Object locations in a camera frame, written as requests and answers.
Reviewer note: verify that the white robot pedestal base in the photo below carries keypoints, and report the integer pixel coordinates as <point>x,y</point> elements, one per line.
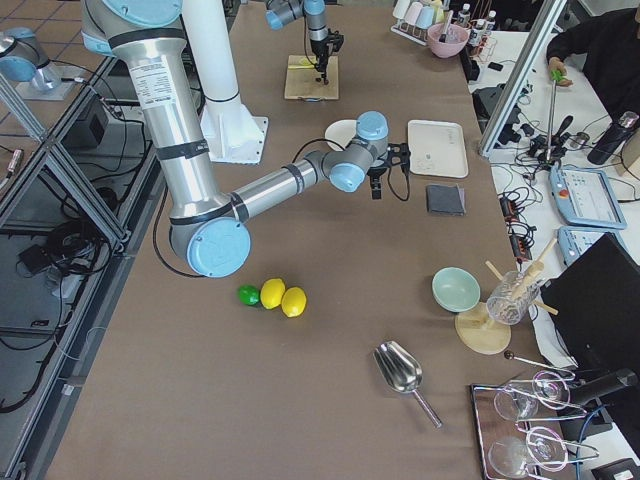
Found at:
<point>233,134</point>

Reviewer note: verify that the bamboo cutting board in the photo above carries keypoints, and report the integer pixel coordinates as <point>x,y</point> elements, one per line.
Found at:
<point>302,84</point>

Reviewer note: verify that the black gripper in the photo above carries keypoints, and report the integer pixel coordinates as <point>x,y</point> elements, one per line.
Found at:
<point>376,174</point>
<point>318,50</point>

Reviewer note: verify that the white round plate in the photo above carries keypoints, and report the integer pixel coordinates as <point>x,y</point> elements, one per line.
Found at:
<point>341,133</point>

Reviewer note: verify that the yellow lemon outer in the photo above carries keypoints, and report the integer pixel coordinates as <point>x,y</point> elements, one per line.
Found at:
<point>294,302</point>

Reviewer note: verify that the black monitor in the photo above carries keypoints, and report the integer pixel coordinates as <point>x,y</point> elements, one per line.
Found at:
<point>597,298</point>

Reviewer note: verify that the cream rabbit tray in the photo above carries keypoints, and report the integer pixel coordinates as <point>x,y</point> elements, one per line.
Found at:
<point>437,148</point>

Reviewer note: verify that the person in black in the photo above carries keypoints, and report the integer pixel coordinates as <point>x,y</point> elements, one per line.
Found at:
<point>610,44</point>

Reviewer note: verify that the grey teach pendant lower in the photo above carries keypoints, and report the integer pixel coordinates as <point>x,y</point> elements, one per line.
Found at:
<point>573,241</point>

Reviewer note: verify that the grey folded cloth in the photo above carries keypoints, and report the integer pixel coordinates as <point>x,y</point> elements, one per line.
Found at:
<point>445,199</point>

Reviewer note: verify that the mint green bowl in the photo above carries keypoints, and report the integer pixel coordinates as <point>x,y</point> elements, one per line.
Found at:
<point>455,289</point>

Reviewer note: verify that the grey teach pendant upper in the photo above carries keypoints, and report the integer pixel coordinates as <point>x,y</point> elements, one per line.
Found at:
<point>584,197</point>

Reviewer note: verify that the clear textured glass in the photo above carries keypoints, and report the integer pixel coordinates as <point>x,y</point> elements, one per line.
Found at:
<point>511,299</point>

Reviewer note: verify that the yellow lemon near lime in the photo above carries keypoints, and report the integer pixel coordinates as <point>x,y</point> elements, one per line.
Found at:
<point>272,292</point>

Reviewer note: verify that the aluminium frame post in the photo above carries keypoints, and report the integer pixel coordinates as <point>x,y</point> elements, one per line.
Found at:
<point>541,29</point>

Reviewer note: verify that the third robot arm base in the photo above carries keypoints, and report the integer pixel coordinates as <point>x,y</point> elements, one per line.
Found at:
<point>24,61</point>

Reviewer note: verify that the metal ice scoop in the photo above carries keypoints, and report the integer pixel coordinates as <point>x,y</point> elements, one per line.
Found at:
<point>403,373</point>

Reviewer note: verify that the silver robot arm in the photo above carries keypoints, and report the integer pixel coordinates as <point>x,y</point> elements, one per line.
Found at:
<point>180,62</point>
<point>282,12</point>

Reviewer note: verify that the grey teach pendant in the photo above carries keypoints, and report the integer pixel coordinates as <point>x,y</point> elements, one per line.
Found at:
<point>584,197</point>
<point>573,241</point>

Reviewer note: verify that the pastel cup rack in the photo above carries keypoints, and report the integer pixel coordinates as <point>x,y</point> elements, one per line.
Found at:
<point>414,18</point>

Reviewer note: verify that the metal glass rack tray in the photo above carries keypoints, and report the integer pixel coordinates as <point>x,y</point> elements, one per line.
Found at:
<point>518,427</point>

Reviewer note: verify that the green lime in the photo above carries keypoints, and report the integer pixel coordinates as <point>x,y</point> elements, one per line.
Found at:
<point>248,295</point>

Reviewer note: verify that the pink ice bowl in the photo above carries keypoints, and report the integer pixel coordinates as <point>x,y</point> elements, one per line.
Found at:
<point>456,39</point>

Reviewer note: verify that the wooden cup stand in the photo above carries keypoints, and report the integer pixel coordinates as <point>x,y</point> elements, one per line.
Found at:
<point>482,334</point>

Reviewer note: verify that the black thermos bottle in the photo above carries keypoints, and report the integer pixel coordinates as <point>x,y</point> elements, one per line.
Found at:
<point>619,131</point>

